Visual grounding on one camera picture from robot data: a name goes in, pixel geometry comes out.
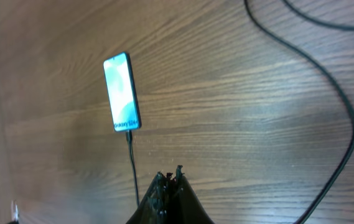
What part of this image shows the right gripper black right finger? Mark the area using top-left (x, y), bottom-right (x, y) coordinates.
top-left (174, 165), bottom-right (214, 224)

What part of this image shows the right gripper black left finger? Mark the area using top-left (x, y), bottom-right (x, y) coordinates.
top-left (126, 172), bottom-right (171, 224)

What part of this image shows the black USB charging cable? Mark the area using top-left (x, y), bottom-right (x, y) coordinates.
top-left (124, 0), bottom-right (354, 224)

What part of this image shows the Galaxy S24 smartphone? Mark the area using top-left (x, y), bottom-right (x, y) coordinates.
top-left (103, 52), bottom-right (142, 132)

